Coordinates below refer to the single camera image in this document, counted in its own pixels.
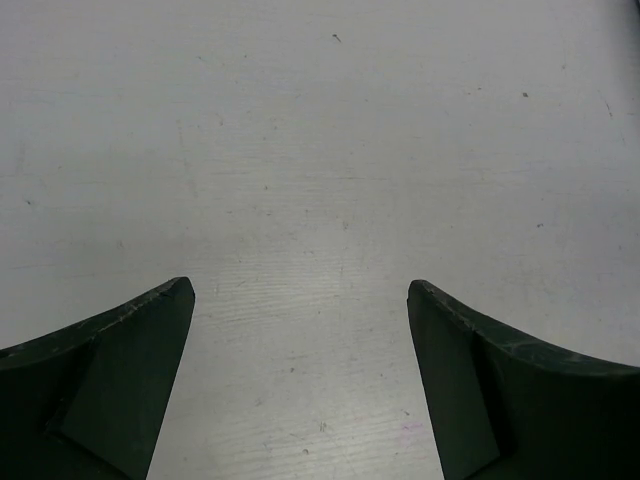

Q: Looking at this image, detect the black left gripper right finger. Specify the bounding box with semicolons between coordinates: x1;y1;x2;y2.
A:
407;280;639;479

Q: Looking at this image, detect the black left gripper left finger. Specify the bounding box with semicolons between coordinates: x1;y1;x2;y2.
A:
1;277;195;479

